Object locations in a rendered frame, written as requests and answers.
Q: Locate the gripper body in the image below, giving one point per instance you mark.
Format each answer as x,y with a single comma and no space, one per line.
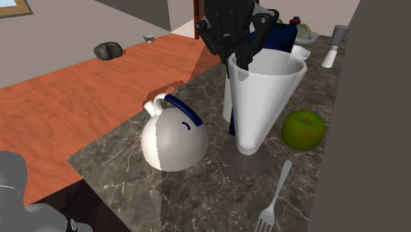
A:
229,14

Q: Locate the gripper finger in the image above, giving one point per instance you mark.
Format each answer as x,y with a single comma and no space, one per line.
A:
214,40
265,27

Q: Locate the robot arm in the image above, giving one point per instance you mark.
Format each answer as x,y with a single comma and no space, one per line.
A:
12,199

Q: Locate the dark bottle with red cap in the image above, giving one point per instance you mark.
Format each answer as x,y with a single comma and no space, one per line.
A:
295,21

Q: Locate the brown wooden door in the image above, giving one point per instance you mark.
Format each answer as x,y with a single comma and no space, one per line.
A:
198,12

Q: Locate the white bowl with yellow fruit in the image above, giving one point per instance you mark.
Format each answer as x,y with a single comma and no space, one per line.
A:
307,36

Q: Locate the small grey footed bowl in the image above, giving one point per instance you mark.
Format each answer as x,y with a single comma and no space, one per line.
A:
148,38

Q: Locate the tall white conical vase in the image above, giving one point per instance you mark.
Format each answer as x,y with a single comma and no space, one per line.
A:
263,96

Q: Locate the white salt shaker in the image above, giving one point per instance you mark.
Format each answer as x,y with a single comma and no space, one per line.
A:
329,58

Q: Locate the dark grey lumpy cushion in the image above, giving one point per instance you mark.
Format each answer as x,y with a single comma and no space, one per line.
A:
108,50

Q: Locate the green apple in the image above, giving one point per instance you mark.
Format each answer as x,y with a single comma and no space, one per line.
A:
303,131

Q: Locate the silver fork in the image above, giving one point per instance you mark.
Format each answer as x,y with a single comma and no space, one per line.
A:
273,205

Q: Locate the window with wooden frame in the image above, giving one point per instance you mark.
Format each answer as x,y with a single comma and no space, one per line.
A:
12,5

